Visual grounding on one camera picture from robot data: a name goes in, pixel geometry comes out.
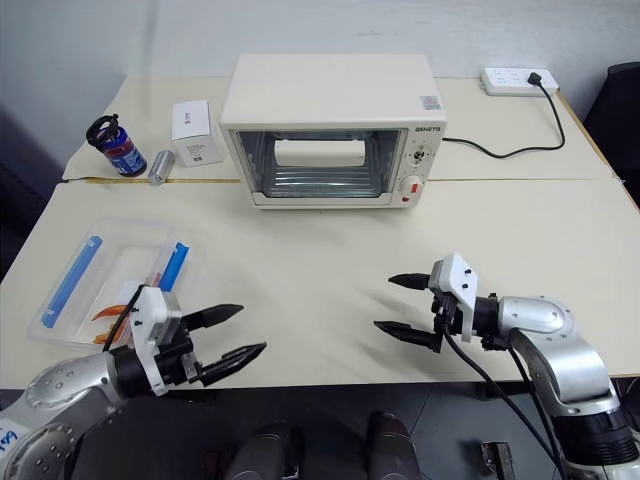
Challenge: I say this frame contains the white power strip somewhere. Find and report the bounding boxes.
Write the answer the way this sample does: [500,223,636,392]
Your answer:
[480,66,560,98]

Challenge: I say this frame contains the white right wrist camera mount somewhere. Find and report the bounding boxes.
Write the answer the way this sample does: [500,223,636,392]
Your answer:
[428,252,479,344]

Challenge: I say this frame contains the black power cable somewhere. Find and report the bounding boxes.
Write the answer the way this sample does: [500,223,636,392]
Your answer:
[442,83,568,162]

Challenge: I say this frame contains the white cardboard box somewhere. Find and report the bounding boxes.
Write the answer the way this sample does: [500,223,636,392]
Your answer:
[170,99,225,168]

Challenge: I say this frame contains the blue can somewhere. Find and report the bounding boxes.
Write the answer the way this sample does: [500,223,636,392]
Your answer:
[89,124,149,178]

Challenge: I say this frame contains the cream toaster oven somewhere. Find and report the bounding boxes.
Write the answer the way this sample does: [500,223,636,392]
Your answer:
[220,53,448,212]

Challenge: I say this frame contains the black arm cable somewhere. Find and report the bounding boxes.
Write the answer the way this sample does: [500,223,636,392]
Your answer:
[102,285,144,357]
[439,327,569,480]

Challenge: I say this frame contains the black chair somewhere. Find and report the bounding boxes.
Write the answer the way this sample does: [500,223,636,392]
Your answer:
[581,63,640,214]

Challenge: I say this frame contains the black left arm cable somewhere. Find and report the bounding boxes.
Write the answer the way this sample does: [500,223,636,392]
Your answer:
[102,285,144,357]

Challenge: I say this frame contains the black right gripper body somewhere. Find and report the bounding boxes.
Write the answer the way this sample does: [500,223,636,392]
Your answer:
[431,291,465,338]

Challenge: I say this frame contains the black strap ring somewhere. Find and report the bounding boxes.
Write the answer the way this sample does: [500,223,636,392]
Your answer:
[85,113,122,150]

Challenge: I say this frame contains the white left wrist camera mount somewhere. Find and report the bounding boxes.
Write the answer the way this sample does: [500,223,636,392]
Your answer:
[129,285,170,397]

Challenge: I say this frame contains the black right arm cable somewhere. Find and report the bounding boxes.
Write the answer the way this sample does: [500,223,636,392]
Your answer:
[439,327,569,480]

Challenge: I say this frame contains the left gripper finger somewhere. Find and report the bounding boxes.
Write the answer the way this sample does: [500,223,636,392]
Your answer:
[199,342,268,388]
[182,302,245,333]

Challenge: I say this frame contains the small silver cylinder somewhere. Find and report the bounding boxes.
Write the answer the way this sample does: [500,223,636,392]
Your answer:
[146,148,175,188]

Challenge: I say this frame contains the clear plastic container blue clips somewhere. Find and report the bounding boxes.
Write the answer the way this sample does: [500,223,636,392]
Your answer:
[26,215,194,352]

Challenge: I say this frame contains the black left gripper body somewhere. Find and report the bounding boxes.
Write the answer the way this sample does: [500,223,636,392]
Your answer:
[155,318,207,390]

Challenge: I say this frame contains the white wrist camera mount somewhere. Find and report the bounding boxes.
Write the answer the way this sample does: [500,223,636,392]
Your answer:
[129,285,170,397]
[428,252,479,344]

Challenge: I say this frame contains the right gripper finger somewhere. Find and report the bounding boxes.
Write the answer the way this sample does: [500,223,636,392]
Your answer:
[373,320,445,354]
[387,271,431,292]

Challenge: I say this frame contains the short blue container clip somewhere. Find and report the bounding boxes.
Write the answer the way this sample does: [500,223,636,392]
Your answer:
[159,242,192,292]

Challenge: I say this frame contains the long blue container clip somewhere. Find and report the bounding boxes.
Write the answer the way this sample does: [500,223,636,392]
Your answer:
[41,235,104,327]

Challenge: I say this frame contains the dark rounded shape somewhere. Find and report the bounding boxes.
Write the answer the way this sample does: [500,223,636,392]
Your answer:
[366,411,422,480]
[230,420,307,480]

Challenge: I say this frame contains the small black metal block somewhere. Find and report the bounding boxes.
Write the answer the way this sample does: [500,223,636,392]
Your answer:
[478,439,517,480]

